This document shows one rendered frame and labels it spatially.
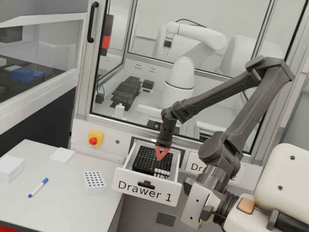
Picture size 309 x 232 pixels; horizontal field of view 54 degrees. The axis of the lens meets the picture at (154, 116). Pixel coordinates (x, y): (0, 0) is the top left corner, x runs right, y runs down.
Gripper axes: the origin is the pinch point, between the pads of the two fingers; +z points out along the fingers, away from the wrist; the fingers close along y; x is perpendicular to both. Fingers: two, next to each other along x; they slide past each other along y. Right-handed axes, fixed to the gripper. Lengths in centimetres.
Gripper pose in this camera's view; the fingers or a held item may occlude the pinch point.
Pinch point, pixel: (159, 156)
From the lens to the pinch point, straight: 135.7
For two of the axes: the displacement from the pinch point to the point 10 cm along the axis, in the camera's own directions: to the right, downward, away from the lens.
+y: -1.3, 3.1, -9.4
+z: -2.5, 9.1, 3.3
